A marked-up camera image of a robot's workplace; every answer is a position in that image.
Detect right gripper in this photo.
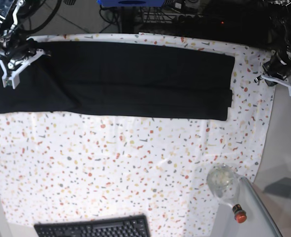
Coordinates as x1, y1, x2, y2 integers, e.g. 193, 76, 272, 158
0, 38, 39, 72

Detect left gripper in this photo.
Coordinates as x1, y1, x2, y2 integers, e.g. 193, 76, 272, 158
263, 50, 291, 80

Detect black t-shirt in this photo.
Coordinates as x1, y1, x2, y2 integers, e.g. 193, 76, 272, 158
0, 41, 235, 121

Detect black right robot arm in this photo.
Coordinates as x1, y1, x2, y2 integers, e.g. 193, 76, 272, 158
0, 0, 62, 73

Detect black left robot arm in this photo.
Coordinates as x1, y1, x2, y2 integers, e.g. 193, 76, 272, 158
263, 0, 291, 82

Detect blue box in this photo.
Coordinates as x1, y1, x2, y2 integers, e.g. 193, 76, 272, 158
97, 0, 165, 7

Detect clear glass bottle red cap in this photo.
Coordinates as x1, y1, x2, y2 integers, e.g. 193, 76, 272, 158
207, 164, 247, 224

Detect terrazzo pattern tablecloth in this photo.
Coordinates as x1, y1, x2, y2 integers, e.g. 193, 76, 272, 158
0, 34, 274, 237

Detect black power strip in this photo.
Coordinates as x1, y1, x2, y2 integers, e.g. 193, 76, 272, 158
134, 11, 235, 27

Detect black computer keyboard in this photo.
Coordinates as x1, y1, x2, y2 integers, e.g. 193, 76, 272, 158
34, 215, 151, 237

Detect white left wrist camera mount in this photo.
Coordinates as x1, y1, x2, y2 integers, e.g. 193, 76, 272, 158
254, 74, 291, 97

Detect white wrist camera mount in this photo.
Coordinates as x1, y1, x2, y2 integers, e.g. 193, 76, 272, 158
0, 49, 51, 89
254, 74, 291, 97

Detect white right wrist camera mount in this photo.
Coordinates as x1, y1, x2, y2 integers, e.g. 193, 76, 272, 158
0, 49, 51, 89

